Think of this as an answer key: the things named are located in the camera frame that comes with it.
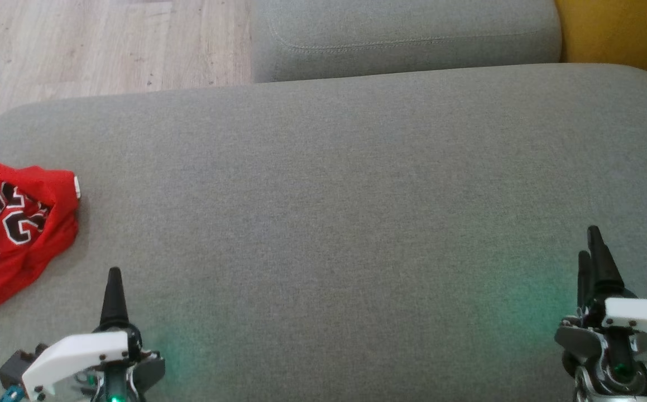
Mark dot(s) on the large grey sofa seat cushion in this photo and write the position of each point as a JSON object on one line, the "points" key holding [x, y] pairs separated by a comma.
{"points": [[323, 212]]}

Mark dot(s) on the small grey sofa seat cushion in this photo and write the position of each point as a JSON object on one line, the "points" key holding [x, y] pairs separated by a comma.
{"points": [[401, 33]]}

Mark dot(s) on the red basketball jersey shirt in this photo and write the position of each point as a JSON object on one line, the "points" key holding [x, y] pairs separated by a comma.
{"points": [[16, 184]]}

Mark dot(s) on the yellow sofa back cushion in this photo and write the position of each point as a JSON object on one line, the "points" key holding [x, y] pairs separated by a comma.
{"points": [[624, 33]]}

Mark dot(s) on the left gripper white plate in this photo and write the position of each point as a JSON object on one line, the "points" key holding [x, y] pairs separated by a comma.
{"points": [[77, 354]]}

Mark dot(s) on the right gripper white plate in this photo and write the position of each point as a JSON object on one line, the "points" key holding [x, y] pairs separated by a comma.
{"points": [[641, 315]]}

